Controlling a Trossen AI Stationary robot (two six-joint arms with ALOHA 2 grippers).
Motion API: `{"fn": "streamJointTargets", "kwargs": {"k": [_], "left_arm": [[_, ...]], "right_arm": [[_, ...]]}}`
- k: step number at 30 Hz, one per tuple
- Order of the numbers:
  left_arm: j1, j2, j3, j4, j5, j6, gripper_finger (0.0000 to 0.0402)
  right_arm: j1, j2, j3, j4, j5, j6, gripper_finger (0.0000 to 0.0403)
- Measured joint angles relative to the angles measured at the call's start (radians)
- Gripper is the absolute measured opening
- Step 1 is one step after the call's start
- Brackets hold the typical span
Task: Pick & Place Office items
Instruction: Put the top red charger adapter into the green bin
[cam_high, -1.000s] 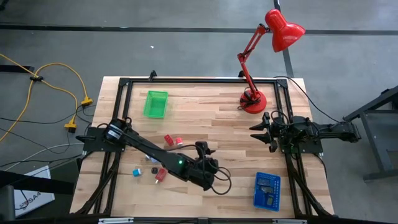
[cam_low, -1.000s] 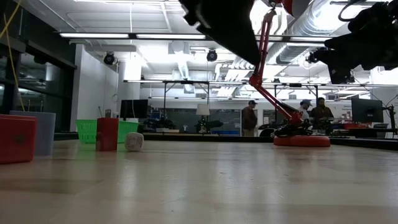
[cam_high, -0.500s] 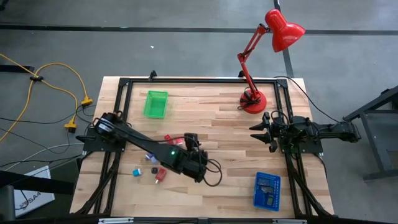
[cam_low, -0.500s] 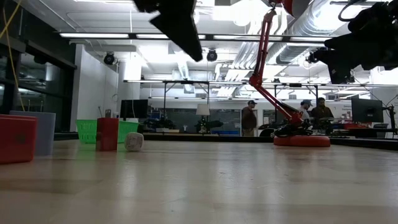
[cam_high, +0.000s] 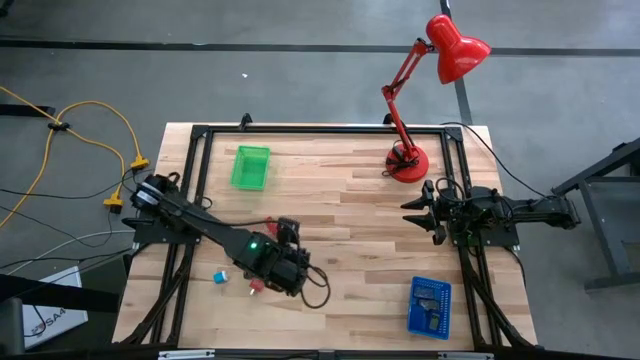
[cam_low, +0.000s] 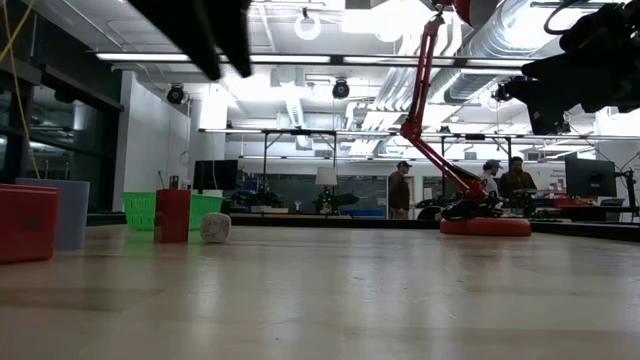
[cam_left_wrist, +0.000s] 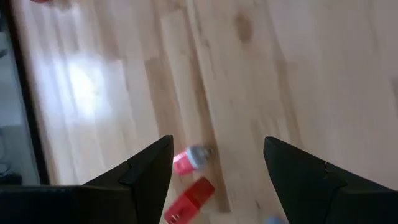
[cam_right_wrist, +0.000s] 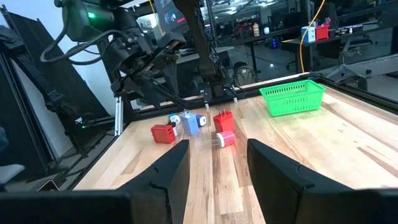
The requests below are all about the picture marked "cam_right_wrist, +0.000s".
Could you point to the silver aluminium bracket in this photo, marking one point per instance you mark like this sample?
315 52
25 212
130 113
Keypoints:
118 115

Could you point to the red storage bin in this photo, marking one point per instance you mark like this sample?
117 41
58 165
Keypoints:
322 32

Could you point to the white cup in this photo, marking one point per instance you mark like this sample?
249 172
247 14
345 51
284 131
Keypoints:
266 30

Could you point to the white blue box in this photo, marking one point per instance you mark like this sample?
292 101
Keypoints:
308 34

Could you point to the green plastic basket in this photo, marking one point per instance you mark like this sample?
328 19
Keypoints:
292 99

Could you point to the orange label bottle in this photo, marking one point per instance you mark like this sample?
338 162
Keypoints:
256 29

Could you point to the teal white wall charger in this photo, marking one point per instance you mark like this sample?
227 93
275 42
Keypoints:
174 118

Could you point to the small blue round adapter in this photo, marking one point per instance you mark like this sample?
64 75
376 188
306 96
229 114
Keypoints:
201 120

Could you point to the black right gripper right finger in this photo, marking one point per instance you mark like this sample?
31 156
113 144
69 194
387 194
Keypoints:
286 193

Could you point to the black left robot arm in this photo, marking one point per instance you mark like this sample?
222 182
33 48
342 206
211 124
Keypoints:
87 21

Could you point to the black clamp with white tip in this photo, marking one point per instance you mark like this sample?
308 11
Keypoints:
232 92
206 96

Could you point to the grey backpack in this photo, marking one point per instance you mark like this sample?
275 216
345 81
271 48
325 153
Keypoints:
244 74

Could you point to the pink white wall charger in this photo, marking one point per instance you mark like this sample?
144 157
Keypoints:
225 139

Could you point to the black frame clamp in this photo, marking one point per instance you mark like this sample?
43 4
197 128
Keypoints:
362 80

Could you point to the light blue wall charger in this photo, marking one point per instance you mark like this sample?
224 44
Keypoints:
189 124

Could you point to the large red wall charger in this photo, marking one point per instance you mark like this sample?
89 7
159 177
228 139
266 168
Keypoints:
163 134

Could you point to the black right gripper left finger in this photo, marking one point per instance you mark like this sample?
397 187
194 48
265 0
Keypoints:
168 186

